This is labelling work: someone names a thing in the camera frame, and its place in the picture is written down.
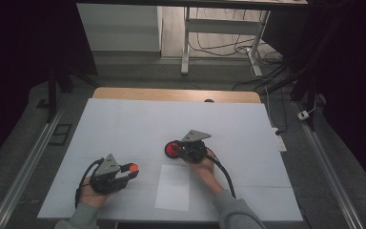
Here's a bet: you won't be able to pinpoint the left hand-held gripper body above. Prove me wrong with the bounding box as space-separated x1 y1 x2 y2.
90 154 132 196

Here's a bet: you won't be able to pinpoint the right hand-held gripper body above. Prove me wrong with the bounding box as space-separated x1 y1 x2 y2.
179 129 213 164

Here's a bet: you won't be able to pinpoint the round red ink pad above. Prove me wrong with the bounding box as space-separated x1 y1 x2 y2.
164 140 183 160

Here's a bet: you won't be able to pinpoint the small white paper sheet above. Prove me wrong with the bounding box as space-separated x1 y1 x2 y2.
154 164 192 212

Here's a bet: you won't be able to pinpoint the person's left hand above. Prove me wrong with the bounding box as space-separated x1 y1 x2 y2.
78 176 115 210

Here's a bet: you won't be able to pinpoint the large white table cover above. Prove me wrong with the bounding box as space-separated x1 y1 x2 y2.
37 97 303 222

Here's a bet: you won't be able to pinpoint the white power strip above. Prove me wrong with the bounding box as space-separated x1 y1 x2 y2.
272 127 288 153

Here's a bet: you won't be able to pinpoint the black metal stand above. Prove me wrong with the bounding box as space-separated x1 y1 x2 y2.
36 63 101 124
266 12 347 132

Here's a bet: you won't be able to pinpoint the white-legged desk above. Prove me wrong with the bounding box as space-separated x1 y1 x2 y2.
75 0 309 78

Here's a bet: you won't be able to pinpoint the white cabinet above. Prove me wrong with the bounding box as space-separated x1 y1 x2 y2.
76 3 163 52

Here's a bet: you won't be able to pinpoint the dark curtain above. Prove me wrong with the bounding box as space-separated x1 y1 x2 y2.
261 0 366 198
0 0 98 173

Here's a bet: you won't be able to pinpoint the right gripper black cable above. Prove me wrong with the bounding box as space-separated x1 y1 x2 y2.
204 147 237 199

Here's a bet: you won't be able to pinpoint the black floor frame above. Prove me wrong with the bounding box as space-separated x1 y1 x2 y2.
49 123 73 147

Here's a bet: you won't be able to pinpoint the aluminium floor rail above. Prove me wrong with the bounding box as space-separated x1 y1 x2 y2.
294 101 365 229
0 94 70 229

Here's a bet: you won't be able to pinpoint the black floor cables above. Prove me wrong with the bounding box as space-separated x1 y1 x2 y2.
189 8 289 92

